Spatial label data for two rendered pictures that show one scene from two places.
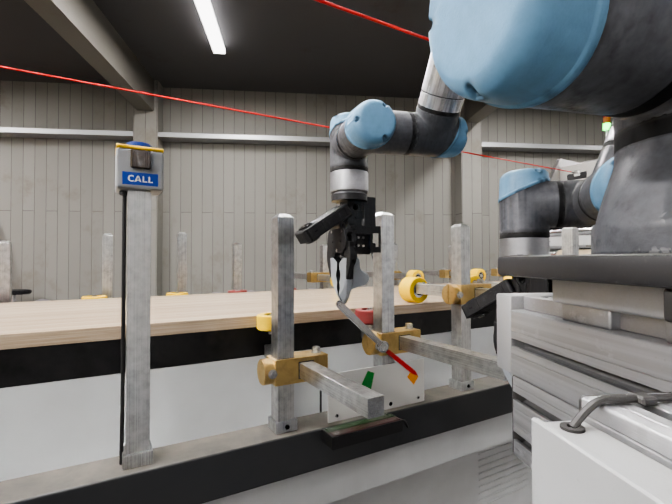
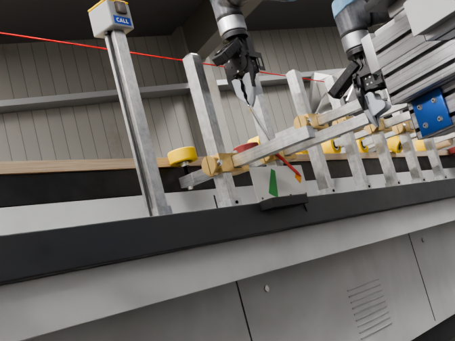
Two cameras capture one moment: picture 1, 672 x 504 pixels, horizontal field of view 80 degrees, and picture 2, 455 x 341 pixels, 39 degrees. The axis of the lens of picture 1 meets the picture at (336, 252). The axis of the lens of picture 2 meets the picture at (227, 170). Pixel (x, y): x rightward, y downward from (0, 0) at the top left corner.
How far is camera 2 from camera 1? 1.11 m
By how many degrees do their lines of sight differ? 24
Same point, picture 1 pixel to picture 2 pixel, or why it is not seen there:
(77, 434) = not seen: hidden behind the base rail
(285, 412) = (231, 192)
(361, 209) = (244, 43)
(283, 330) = (215, 133)
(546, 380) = (397, 52)
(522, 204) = (350, 13)
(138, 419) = (156, 183)
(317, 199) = not seen: hidden behind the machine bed
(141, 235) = (127, 59)
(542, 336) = (389, 36)
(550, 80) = not seen: outside the picture
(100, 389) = (78, 212)
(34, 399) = (40, 216)
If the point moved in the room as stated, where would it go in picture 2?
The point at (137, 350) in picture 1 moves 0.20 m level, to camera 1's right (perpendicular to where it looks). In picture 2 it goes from (144, 136) to (225, 123)
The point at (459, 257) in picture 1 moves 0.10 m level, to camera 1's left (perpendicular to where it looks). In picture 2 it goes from (299, 94) to (272, 98)
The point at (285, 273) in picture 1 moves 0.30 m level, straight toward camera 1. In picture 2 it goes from (206, 93) to (262, 44)
